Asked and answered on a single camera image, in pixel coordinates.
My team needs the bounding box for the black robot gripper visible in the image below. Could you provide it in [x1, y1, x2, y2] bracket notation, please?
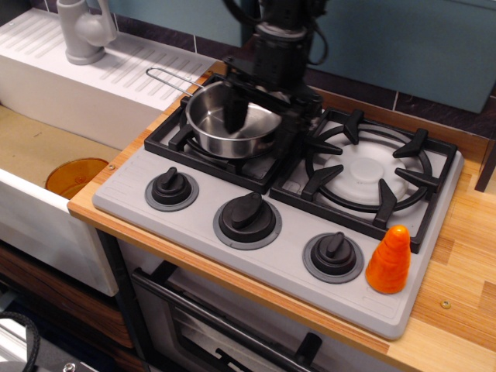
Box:
[222, 21, 322, 160]

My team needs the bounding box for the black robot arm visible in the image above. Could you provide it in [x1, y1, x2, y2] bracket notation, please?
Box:
[224, 1, 326, 159]

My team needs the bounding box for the stainless steel pan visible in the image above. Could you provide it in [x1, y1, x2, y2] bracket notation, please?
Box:
[146, 67, 282, 159]

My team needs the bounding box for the black middle stove knob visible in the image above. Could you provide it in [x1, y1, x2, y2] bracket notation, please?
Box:
[213, 192, 282, 250]

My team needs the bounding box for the black stove knob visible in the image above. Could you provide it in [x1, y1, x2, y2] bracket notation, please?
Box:
[302, 232, 364, 284]
[213, 192, 282, 250]
[145, 167, 199, 212]

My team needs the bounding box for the black left burner grate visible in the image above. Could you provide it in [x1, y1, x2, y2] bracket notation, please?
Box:
[145, 74, 317, 193]

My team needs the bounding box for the black burner grate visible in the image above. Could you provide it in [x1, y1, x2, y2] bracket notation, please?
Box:
[270, 108, 462, 253]
[145, 74, 317, 193]

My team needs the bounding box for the white burner disc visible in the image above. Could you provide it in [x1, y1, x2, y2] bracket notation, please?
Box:
[320, 142, 408, 205]

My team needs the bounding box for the black left stove knob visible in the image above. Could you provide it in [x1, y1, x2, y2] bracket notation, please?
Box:
[145, 167, 199, 212]

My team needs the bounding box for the black right burner grate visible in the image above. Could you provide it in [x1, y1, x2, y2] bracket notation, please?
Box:
[270, 108, 462, 253]

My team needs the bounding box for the grey toy stove top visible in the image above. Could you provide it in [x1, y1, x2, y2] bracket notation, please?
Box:
[92, 134, 463, 339]

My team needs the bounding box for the black right stove knob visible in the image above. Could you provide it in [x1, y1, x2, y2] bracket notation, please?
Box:
[302, 232, 364, 284]

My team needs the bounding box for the teal box right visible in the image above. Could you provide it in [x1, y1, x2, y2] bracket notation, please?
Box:
[311, 1, 495, 113]

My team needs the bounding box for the grey toy faucet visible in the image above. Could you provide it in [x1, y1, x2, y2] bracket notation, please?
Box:
[57, 0, 118, 65]

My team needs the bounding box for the orange toy carrot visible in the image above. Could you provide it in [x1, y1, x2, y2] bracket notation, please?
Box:
[365, 225, 411, 294]

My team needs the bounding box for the white toy sink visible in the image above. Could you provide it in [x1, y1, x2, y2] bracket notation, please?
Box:
[1, 9, 213, 297]

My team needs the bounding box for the toy oven door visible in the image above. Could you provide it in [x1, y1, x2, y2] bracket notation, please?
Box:
[130, 261, 392, 371]

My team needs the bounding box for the brass screw right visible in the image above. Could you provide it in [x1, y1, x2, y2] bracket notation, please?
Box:
[440, 300, 451, 309]

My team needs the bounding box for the dark wooden post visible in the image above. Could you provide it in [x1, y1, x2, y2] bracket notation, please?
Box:
[475, 140, 495, 192]

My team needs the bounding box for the black oven door handle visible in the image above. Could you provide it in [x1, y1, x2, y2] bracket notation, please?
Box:
[131, 262, 322, 371]

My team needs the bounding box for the black braided cable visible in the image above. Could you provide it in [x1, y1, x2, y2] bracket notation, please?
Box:
[0, 311, 42, 372]

